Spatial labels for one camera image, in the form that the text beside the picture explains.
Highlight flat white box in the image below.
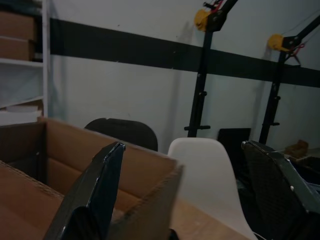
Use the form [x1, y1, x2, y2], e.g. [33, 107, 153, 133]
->
[0, 104, 44, 126]

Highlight black flat panel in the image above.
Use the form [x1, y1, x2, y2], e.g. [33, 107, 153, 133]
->
[217, 127, 252, 151]

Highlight small open cardboard box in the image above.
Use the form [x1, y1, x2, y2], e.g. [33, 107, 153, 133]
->
[0, 117, 185, 240]

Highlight black padded chair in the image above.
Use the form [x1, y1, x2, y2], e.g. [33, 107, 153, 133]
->
[84, 117, 159, 152]

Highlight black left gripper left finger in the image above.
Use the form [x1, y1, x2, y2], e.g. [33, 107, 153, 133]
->
[43, 141, 126, 240]

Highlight brown cardboard storage box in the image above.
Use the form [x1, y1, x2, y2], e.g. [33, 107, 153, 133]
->
[0, 36, 36, 61]
[0, 10, 38, 41]

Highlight yellow spool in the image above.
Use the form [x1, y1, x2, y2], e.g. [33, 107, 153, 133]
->
[194, 9, 210, 32]
[267, 33, 285, 52]

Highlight white plastic chair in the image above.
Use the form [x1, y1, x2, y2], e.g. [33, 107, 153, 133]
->
[166, 137, 259, 240]

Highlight white shelf unit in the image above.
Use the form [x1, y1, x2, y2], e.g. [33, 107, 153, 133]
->
[0, 0, 50, 126]

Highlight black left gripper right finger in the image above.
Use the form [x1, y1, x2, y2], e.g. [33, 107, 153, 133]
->
[240, 140, 320, 240]

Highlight small brown cardboard piece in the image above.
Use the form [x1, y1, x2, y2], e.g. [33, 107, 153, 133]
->
[284, 139, 309, 158]

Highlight black metal stand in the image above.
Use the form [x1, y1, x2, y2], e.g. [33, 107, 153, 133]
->
[258, 14, 320, 145]
[183, 0, 239, 138]

